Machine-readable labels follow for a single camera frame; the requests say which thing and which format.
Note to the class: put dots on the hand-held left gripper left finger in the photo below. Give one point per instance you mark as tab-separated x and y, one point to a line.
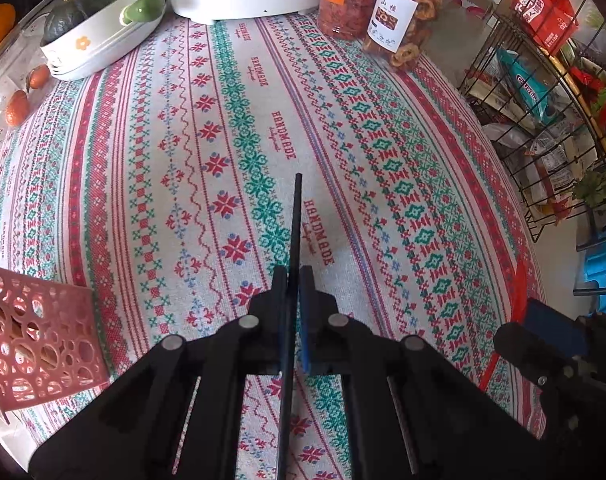
283	310

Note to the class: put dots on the orange utensil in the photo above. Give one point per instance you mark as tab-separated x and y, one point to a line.
520	290

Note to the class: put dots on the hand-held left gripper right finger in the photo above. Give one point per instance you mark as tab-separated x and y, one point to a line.
304	320

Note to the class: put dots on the beige snack packet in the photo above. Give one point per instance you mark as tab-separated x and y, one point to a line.
493	100

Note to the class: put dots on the blue snack packet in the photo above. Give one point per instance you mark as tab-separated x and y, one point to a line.
525	85

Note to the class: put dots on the green round fruit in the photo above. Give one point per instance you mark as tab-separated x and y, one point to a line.
143	10

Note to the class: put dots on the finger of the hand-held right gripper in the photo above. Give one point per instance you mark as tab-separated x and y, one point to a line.
553	330
528	352

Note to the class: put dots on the black chopstick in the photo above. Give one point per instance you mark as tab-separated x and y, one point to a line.
296	220

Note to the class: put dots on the red snack packet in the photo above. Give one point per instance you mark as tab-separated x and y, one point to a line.
543	10

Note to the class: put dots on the small tangerine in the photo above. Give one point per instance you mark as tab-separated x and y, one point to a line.
17	109
39	76

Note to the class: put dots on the white oval dish flower print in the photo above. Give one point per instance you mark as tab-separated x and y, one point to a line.
93	35

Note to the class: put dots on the blue plastic stool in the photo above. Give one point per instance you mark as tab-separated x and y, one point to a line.
603	275

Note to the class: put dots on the white packet with black print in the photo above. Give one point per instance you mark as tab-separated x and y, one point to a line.
553	165

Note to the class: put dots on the green leafy herbs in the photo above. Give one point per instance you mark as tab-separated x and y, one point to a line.
598	187

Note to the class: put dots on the red green patterned tablecloth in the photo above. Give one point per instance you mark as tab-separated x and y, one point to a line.
183	160

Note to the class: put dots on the plain white oval dish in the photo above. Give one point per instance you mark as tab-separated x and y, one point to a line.
133	42

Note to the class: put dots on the pink perforated utensil holder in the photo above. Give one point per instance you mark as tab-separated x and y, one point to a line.
73	305

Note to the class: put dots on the jar of dried fruit slices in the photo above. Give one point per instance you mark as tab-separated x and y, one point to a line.
413	30

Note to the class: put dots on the white plastic bag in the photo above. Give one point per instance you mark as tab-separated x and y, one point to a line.
503	132

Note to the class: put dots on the clear plastic container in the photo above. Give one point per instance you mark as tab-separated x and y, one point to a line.
3	80

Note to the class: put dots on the dark green pumpkin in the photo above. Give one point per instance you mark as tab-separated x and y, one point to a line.
78	7

